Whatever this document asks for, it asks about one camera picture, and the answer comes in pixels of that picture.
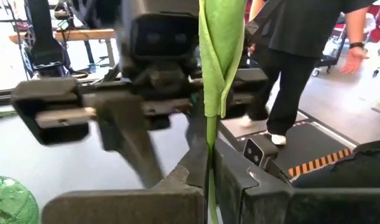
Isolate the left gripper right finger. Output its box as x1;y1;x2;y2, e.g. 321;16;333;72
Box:
214;139;294;224

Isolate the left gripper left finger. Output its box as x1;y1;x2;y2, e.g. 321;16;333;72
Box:
127;139;209;224

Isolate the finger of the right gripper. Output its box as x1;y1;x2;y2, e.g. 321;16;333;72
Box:
185;91;208;151
93;91;166;189

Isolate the dark artificial tulip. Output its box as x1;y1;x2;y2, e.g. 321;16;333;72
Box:
198;0;248;224

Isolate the green patterned glass vase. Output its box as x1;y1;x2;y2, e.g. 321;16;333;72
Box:
0;173;40;224

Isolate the wooden workbench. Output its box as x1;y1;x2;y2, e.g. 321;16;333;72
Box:
8;28;116;68

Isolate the black floor mat striped edge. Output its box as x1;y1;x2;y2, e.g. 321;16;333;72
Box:
220;108;359;182

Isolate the black wheeled cart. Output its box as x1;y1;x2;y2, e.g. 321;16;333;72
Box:
312;12;349;78

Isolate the red chair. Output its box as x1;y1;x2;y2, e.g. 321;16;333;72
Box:
365;3;380;44

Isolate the table-level camera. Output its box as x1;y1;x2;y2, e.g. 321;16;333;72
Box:
241;136;280;171

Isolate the black upright post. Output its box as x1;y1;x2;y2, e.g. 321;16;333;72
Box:
24;0;67;78

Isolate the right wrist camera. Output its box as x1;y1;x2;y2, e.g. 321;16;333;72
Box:
129;12;200;62

